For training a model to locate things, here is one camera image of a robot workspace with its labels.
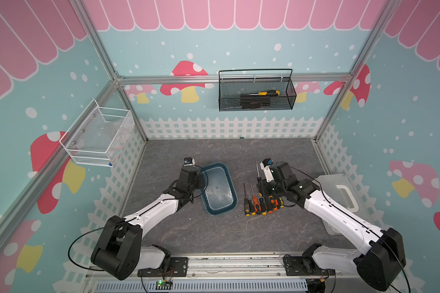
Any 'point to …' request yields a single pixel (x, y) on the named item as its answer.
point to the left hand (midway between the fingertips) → (200, 177)
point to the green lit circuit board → (161, 285)
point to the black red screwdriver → (256, 206)
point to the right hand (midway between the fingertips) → (259, 184)
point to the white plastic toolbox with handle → (338, 188)
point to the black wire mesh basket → (253, 90)
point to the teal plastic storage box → (219, 193)
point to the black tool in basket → (252, 105)
